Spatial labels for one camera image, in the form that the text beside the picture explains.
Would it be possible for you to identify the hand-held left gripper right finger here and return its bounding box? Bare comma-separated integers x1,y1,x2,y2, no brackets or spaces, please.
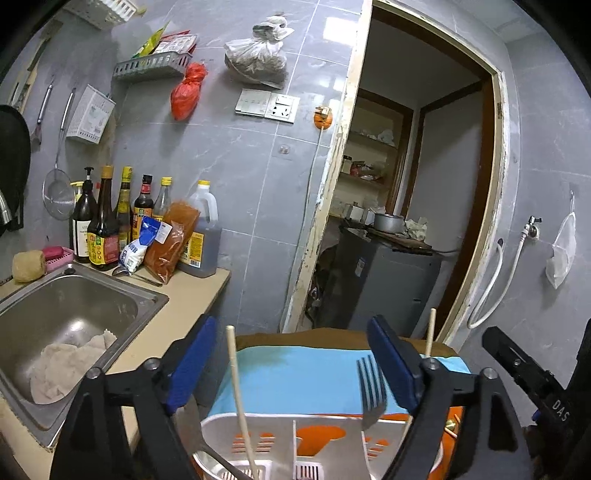
367,315,536,480

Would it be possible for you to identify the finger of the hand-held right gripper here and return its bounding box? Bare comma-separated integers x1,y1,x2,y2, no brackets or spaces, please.
482,327,561,409

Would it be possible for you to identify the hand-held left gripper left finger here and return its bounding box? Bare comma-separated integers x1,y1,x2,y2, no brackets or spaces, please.
50,315,218,480

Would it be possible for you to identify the silver fork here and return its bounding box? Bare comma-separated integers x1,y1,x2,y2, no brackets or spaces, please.
356,354,388,433

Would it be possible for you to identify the white utensil caddy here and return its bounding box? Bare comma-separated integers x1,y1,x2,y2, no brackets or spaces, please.
191,412,445,480

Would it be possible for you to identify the grey washing machine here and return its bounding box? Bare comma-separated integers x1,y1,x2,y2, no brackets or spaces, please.
314,228,445,343

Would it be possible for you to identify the striped blanket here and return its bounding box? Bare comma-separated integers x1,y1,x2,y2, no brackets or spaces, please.
208,327,470,480

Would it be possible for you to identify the large steel spoon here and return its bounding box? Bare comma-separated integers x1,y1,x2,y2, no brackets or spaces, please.
112,265,164,288

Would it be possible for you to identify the white mesh bag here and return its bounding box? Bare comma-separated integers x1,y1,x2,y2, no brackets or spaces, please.
545,191,578,289

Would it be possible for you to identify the wooden cutting board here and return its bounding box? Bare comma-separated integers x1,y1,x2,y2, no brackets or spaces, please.
342,224,435,254

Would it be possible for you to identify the grey rag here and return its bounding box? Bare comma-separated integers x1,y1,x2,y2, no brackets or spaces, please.
28,328,119,406

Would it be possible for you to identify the large oil jug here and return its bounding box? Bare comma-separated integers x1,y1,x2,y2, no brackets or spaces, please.
178,180,223,279

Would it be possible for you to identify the red chili powder bag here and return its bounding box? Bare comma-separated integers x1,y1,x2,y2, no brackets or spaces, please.
143,199,202,284

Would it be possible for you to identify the white blue salt bag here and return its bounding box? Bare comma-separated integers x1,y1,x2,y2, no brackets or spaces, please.
119,215,174,276

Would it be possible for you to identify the steel sink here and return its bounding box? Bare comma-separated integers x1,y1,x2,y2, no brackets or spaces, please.
0,263,171,449

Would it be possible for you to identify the crumpled white cloth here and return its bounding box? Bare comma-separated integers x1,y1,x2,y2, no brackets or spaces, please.
405,218,430,241

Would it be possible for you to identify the metal pot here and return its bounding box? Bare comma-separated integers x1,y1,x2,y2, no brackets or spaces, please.
373,212,406,234

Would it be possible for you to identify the soy sauce bottle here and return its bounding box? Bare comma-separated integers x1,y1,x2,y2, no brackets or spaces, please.
87,165,122,272

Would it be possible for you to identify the dark sauce bottle red label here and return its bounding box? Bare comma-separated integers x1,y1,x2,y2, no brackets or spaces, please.
132,174,156,232

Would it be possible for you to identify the clear bottle yellow cap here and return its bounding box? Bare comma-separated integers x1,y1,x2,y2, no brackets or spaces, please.
152,176,174,223

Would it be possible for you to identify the pink soap dish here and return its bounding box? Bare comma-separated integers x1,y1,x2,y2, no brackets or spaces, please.
42,246,76,269

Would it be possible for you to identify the yellow-capped dark bottle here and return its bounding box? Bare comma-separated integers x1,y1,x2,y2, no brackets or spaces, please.
115,166,136,253

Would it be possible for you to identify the dark pump bottle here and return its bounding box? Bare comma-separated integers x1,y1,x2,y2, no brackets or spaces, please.
69,167,99,264

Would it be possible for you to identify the yellow sponge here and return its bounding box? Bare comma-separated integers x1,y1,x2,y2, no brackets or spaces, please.
11,250,49,284

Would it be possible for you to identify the metal strainer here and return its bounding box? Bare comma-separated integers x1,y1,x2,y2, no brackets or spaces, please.
42,88,77,220

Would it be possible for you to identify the wooden shelf unit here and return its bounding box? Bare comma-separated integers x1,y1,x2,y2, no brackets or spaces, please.
339,89,414,218

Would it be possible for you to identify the red plastic bag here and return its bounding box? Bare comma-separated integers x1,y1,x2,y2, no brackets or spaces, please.
170,62,208,122

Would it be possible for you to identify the black wok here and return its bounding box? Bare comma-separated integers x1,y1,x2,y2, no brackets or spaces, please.
0,104,33,232

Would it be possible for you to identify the hanging metal peeler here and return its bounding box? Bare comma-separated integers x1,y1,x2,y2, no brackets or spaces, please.
31,76,55,147

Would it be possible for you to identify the clear bag of dried goods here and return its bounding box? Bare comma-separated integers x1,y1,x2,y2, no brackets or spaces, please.
224,16,295,89

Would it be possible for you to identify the red snack packet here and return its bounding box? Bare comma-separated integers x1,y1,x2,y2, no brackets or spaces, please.
152,31,199,56

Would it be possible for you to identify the green yellow snack packet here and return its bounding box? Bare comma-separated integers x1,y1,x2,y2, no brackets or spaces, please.
136,25,170,59

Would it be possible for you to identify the wooden knife rack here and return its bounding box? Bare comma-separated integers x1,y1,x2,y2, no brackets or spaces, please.
7,20,64,112

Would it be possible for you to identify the white hose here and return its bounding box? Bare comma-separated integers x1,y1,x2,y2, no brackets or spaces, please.
467,237,527,330

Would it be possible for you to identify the wooden door frame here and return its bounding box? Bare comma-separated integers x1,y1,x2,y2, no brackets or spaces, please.
279,0,516,345

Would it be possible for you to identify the white wall-mounted box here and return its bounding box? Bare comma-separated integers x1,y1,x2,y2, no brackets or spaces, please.
66,84,116,145

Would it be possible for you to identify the white wall socket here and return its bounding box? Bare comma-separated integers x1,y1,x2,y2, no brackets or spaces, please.
264,92,301,125

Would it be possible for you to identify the grey wall shelf basket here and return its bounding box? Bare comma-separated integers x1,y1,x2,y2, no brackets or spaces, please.
113,51,194,83

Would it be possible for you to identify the white wall basket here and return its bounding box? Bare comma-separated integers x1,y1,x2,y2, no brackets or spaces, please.
62,0,147,31

